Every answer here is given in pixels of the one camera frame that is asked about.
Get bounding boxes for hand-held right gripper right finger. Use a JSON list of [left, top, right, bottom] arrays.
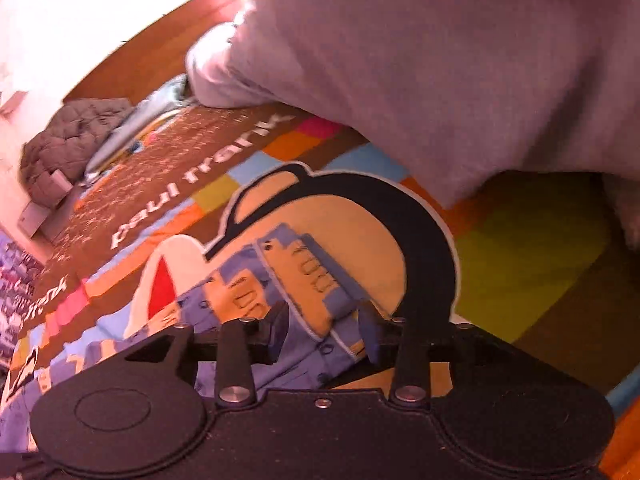
[[357, 304, 506, 406]]

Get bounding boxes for white nightstand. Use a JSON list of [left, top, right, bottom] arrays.
[[17, 169, 77, 242]]

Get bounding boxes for light blue pillow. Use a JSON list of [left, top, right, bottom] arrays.
[[82, 74, 195, 182]]

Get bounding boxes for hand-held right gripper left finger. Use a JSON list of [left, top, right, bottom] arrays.
[[125, 302, 291, 407]]

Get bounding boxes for colourful printed blanket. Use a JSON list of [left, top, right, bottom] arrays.
[[0, 102, 640, 480]]

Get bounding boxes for grey blanket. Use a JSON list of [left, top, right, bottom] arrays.
[[185, 0, 640, 251]]

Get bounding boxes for wooden headboard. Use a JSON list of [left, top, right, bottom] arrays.
[[62, 0, 266, 106]]

